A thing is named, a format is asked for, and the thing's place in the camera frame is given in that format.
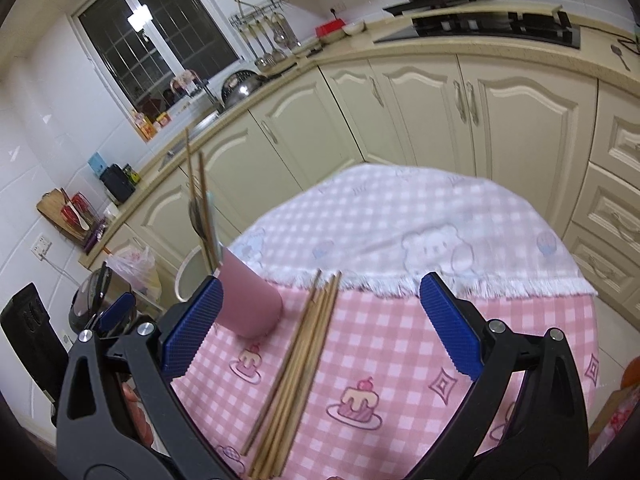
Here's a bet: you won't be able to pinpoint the beige kitchen countertop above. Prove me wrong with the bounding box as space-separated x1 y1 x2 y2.
77 5 640 271

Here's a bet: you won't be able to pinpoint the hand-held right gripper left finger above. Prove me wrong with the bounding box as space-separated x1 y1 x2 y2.
55 275 227 480

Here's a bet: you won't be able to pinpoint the white plastic bag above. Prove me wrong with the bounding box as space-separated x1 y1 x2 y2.
106 246 163 306

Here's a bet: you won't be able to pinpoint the row of hanging ladles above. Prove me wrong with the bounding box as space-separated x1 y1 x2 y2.
237 17 293 68

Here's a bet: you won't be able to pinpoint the black rice cooker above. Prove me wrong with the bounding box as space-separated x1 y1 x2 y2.
69 262 135 336

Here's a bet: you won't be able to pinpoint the kitchen window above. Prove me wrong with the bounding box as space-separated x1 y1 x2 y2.
72 0 241 121

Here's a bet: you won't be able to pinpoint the floral printed box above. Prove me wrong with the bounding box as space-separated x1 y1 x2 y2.
589 387 640 461

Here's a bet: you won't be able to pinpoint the metal wall utensil rack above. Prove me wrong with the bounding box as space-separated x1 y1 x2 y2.
229 0 291 28

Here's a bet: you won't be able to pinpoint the wooden cutting board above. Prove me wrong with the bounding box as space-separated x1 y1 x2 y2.
36 188 76 246

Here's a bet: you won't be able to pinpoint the person's left hand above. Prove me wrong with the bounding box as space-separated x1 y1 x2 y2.
121 382 153 453

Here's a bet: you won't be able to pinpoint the metal spoon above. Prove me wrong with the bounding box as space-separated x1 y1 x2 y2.
188 199 211 261
610 44 632 72

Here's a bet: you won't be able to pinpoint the pink checkered cake tablecloth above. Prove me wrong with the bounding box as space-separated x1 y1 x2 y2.
170 280 601 480

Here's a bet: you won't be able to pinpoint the metal faucet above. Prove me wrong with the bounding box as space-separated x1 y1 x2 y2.
197 77 226 113

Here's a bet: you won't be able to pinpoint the black colander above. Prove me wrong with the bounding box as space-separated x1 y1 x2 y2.
221 71 261 96

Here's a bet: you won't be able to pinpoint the bunch of wooden chopsticks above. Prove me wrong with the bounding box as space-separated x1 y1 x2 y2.
241 269 342 480

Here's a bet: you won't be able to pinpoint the stainless steel sink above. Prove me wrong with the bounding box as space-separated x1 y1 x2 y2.
159 109 223 171

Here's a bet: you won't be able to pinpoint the light blue plastic spatula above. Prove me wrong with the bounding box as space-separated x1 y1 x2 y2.
206 191 217 256

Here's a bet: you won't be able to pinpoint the yellow dish soap bottle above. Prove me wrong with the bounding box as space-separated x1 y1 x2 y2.
131 110 157 142

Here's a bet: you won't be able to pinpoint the pink cloth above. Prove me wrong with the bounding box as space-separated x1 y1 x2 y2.
170 71 201 96

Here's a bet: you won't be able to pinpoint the red utensil holder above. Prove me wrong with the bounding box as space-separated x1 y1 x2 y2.
60 191 97 243

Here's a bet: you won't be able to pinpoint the steel wok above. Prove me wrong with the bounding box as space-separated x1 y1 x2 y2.
222 62 297 109

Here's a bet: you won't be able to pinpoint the cream lower kitchen cabinets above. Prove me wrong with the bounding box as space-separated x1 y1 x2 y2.
77 45 640 311

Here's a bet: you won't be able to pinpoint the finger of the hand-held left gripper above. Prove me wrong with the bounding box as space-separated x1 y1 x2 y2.
95 291 137 342

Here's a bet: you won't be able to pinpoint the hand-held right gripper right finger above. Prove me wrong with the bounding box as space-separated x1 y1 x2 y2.
415 272 591 480

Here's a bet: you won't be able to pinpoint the white utensil holder cup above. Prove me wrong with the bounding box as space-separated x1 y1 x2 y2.
218 249 284 339

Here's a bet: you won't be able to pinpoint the black gas stove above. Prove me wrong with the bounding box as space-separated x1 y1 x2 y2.
372 10 583 51

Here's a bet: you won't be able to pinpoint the black induction cooker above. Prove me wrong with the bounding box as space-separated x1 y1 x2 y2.
382 0 503 17

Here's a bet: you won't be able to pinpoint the purple container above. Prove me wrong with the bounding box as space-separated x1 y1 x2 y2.
84 217 108 255

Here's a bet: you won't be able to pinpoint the long wooden chopstick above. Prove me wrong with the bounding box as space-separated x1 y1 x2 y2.
199 151 221 268
185 127 213 268

